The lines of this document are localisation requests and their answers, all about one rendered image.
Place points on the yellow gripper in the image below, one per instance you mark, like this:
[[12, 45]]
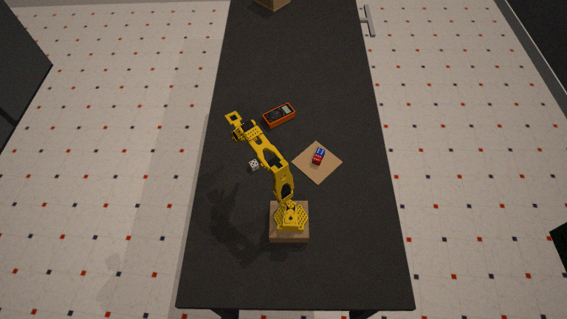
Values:
[[234, 119]]

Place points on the red die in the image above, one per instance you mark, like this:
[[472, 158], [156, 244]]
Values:
[[317, 159]]

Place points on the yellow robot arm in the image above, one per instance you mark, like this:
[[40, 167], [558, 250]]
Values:
[[287, 213]]

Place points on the orange digital multimeter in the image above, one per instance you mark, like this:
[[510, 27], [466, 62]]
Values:
[[278, 115]]

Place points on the peach flat mat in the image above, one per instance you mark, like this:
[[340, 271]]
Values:
[[316, 173]]

